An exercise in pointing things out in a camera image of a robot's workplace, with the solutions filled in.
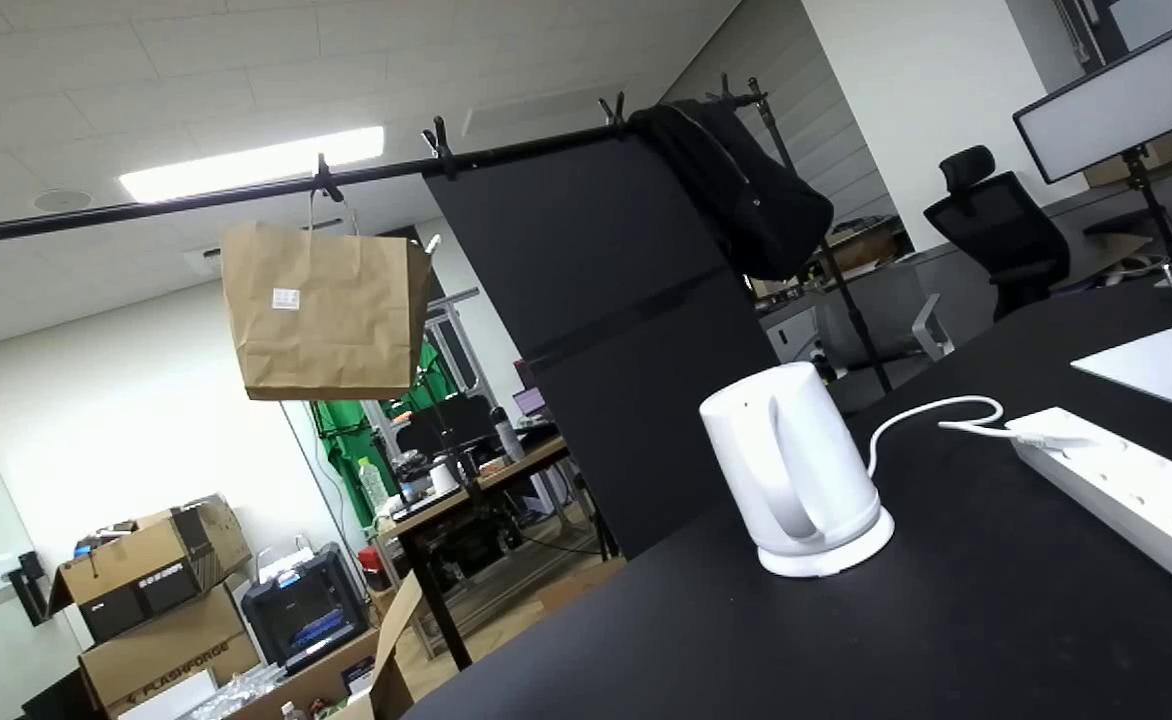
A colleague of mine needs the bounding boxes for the white extension power strip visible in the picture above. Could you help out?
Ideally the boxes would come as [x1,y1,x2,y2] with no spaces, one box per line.
[1009,410,1172,578]

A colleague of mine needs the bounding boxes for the black backdrop cloth panel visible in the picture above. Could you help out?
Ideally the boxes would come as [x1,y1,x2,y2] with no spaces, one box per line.
[426,139,774,556]

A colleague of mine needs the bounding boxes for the black hanging bag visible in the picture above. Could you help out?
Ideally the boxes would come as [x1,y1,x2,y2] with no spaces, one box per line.
[627,99,833,279]

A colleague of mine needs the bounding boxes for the wooden desk black legs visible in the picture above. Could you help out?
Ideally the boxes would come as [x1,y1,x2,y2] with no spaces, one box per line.
[378,438,570,669]

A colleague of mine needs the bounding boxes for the green cloth backdrop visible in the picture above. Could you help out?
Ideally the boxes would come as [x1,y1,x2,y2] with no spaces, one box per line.
[306,339,457,528]

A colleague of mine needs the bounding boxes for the white electric kettle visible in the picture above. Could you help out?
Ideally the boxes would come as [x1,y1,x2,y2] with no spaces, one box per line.
[699,360,896,579]

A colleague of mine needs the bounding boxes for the brown paper bag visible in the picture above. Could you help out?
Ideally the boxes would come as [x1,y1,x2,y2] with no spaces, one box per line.
[219,223,426,401]

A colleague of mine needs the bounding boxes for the black horizontal backdrop pole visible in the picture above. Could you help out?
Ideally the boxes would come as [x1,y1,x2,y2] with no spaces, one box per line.
[0,88,771,257]

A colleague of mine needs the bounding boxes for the black crate bin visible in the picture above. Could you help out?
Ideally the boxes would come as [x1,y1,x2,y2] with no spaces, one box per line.
[241,546,367,672]

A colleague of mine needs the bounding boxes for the black office chair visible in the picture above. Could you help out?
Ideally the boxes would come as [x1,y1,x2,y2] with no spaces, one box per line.
[922,145,1070,317]

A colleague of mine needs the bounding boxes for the upper cardboard box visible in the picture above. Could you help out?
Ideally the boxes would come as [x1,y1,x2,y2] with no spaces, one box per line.
[52,497,250,642]

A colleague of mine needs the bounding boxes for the cardboard box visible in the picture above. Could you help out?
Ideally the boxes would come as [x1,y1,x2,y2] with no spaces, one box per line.
[81,588,261,714]
[52,497,250,642]

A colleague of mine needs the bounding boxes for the lower cardboard box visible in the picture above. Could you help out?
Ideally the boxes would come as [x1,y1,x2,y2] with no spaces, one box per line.
[81,588,261,714]

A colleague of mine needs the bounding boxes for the computer monitor on stand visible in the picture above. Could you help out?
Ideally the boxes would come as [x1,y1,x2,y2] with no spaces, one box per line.
[1013,31,1172,260]

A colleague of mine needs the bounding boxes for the white power cord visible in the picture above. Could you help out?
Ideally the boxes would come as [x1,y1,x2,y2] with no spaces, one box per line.
[861,391,1019,481]

